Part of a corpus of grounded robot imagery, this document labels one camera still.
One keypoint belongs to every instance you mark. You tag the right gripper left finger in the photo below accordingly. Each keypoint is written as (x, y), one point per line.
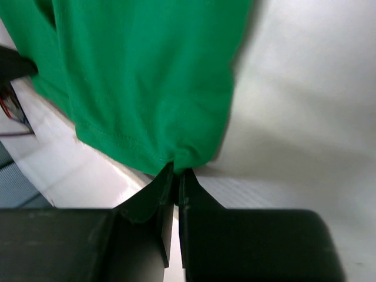
(130, 242)

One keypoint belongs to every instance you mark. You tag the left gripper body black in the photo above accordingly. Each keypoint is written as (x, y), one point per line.
(14, 66)

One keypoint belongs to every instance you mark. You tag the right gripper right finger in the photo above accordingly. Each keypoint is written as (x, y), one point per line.
(221, 244)

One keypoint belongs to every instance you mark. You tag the green t shirt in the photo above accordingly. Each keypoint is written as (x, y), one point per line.
(145, 82)

